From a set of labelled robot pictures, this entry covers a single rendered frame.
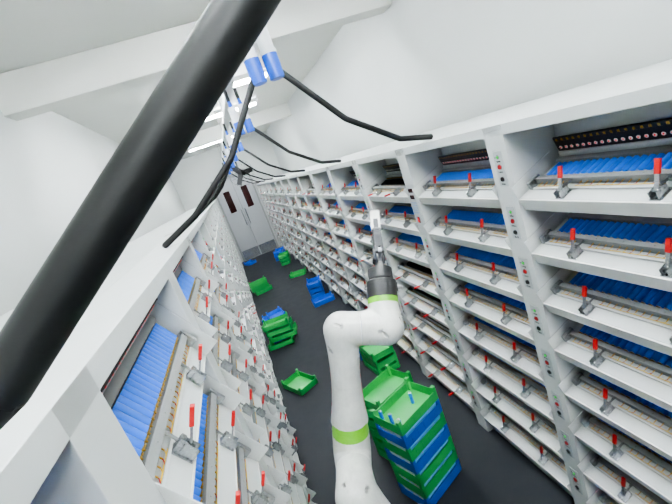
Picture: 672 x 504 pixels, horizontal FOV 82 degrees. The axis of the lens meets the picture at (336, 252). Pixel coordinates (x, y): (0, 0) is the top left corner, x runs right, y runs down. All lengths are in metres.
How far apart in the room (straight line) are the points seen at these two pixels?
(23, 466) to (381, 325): 0.88
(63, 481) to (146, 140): 0.37
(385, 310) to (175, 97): 0.99
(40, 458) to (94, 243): 0.26
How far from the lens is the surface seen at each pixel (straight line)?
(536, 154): 1.49
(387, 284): 1.15
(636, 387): 1.52
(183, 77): 0.20
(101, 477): 0.49
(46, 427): 0.44
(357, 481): 1.23
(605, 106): 1.15
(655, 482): 1.80
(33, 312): 0.21
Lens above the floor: 1.85
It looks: 14 degrees down
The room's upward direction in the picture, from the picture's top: 20 degrees counter-clockwise
